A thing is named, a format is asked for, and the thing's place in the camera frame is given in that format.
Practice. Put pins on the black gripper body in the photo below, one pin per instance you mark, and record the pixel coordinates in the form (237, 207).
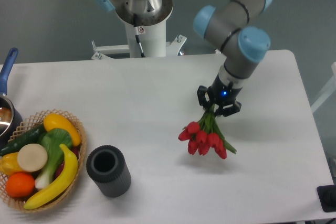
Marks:
(224, 89)

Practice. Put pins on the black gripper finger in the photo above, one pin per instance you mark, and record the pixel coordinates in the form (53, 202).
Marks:
(227, 108)
(204, 99)

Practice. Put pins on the red tulip bouquet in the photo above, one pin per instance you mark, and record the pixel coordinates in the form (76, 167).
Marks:
(204, 134)

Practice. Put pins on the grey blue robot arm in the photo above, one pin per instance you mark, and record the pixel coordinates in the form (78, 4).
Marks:
(227, 29)

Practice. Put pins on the dark grey ribbed vase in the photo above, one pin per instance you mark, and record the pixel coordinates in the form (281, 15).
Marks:
(107, 168)

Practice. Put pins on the black device at edge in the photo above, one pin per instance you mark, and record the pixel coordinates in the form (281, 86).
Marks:
(326, 196)

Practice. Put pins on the red fruit in basket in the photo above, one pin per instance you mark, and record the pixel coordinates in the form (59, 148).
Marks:
(60, 168)

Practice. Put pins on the yellow banana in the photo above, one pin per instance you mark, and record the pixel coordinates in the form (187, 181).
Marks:
(59, 185)

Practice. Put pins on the green bok choy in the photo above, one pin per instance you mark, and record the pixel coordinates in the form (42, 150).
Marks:
(51, 141)

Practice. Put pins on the woven wicker basket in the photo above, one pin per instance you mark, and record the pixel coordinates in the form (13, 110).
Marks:
(28, 124)

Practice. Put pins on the green cucumber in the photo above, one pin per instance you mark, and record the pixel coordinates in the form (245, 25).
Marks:
(29, 137)

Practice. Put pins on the beige round disc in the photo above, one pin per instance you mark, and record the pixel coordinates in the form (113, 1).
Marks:
(32, 157)

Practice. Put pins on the orange fruit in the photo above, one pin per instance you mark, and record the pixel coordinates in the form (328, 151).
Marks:
(20, 185)

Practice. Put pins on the yellow bell pepper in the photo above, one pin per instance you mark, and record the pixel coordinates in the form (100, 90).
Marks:
(9, 164)

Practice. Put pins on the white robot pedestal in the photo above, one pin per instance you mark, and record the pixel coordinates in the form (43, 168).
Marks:
(145, 27)

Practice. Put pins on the white frame at right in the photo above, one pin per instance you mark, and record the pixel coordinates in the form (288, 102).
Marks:
(326, 91)

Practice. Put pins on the blue handled saucepan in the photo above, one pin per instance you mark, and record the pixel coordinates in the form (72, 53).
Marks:
(10, 117)

